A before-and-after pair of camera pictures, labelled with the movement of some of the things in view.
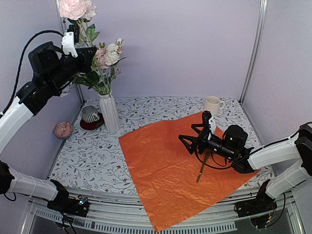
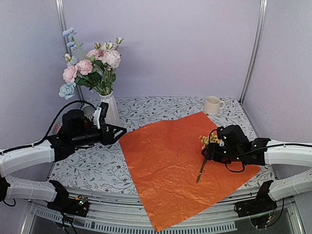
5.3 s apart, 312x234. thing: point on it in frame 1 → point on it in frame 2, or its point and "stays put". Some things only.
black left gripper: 87,57 → 109,137
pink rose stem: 80,12 → 112,59
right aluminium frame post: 261,30 stays put
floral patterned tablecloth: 260,178 stays put
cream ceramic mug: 212,104 stays put
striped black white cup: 89,114 stays put
